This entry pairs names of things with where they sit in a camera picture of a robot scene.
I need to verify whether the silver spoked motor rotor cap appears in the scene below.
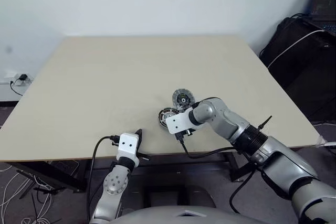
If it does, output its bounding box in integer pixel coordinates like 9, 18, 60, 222
157, 106, 180, 127

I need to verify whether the round motor circuit board housing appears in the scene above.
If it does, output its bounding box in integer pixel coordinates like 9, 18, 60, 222
172, 88, 196, 112

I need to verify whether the silver robot torso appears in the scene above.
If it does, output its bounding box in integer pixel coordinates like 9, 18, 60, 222
112, 203, 271, 224

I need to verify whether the black floor tripod stand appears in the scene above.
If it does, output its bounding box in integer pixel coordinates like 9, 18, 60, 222
16, 170, 68, 224

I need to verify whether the large black bag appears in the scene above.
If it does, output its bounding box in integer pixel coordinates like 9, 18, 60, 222
259, 16, 336, 123

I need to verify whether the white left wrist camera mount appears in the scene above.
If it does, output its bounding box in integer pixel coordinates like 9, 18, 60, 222
117, 132, 140, 161

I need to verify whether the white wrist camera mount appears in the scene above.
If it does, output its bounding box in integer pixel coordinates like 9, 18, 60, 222
117, 132, 140, 161
165, 111, 197, 135

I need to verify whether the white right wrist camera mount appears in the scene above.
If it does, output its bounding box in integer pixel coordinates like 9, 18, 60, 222
165, 111, 197, 135

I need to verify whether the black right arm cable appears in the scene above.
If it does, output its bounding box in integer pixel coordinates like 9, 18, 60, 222
175, 132, 257, 214

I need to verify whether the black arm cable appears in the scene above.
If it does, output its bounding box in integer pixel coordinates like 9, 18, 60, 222
175, 132, 257, 214
85, 135, 120, 222

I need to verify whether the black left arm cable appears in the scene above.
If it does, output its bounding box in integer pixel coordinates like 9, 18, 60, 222
85, 135, 120, 222

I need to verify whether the white cable on bag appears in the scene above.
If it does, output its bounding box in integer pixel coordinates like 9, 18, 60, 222
266, 29, 326, 70

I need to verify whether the white floor cable tangle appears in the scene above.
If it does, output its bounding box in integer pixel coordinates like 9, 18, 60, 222
0, 165, 55, 224

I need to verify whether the thin black wall cable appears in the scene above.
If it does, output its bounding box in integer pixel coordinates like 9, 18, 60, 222
9, 79, 23, 97

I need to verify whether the white wall power socket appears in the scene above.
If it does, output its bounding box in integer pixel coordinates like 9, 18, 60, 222
3, 70, 34, 86

